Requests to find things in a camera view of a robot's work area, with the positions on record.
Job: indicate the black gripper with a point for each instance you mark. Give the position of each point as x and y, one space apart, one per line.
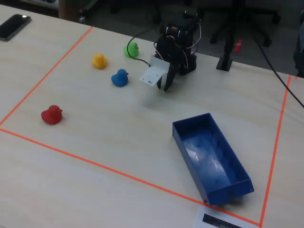
171 71

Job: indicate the green rubber duck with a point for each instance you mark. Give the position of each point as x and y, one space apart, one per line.
134 48

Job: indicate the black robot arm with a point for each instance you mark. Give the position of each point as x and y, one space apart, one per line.
190 63

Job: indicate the blue rubber duck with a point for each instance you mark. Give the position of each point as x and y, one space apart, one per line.
120 78

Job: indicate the yellow rubber duck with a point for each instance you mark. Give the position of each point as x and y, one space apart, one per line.
99 62

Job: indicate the blue plastic box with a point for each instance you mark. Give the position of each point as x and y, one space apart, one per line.
209 156

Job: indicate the red rubber duck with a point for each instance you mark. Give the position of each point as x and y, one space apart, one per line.
51 116

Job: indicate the small black red device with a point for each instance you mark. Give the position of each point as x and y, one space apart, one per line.
225 60

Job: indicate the black office chair base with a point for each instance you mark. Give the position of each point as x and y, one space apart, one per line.
259 21

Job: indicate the wooden furniture leg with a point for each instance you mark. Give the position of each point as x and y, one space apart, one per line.
69 10

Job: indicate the white paper label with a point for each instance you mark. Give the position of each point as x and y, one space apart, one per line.
202 217

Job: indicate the black smartphone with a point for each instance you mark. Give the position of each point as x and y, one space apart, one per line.
13 26

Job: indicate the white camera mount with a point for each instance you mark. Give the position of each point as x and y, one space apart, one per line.
153 73

